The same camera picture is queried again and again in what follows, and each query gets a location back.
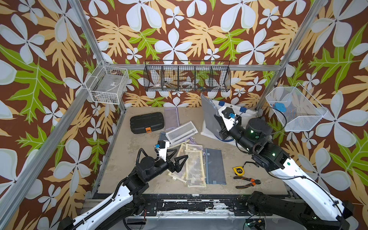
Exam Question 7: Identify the black plastic tool case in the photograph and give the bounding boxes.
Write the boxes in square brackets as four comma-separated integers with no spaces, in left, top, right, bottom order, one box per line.
[130,112,164,134]

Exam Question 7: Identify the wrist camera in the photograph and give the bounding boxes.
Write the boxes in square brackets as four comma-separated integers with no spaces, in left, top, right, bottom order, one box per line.
[218,106,241,131]
[154,140,170,161]

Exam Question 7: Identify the white wire basket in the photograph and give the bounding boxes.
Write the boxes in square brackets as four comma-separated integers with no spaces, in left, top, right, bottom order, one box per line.
[266,83,328,132]
[86,63,129,105]

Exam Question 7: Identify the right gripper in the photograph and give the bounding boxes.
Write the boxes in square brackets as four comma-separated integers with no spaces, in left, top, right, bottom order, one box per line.
[215,114,257,156]

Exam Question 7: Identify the yellow trimmed mesh pouch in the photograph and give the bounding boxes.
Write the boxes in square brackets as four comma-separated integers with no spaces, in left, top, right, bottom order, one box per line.
[168,142,206,188]

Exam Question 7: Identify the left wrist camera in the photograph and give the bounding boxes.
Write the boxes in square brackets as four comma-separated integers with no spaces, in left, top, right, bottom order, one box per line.
[154,140,170,161]

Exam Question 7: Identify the white mesh pouch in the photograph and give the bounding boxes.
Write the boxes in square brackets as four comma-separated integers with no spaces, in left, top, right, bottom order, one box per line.
[165,121,198,145]

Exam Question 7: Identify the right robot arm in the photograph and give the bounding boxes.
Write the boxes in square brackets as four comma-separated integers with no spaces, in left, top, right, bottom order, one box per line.
[214,107,353,230]

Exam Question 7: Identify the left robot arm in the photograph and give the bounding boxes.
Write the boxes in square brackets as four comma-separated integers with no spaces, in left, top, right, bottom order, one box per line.
[57,148,188,230]

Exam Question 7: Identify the yellow tape measure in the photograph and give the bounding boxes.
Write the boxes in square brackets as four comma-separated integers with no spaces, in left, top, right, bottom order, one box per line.
[233,166,244,177]

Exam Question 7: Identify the black wire basket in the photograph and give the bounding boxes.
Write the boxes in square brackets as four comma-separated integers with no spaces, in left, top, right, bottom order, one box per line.
[143,60,232,92]

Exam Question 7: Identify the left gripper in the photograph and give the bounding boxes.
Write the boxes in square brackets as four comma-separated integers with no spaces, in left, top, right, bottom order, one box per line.
[145,147,186,182]

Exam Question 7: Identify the orange black pliers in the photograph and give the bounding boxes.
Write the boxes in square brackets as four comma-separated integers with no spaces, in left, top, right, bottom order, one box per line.
[233,175,262,190]

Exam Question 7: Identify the white wire basket left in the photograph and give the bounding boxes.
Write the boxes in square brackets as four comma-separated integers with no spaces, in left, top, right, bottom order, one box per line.
[86,63,129,105]

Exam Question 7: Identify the blue object in basket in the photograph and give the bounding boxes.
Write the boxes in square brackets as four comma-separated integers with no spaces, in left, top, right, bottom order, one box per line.
[274,102,287,113]

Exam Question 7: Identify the white wire basket right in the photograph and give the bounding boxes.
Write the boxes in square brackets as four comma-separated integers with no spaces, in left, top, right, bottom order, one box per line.
[266,83,328,132]

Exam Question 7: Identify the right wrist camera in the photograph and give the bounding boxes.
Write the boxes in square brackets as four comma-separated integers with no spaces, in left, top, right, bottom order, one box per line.
[218,106,241,131]

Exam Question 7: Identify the dark blue mesh pouch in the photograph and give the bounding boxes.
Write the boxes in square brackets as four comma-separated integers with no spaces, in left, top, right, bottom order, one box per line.
[205,148,226,185]

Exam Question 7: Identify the purple mesh pouch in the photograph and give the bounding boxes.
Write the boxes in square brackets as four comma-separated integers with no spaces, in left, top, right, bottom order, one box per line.
[164,107,180,131]

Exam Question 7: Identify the white Doraemon canvas bag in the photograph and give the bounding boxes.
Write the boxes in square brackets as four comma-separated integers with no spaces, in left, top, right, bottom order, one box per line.
[201,95,257,145]

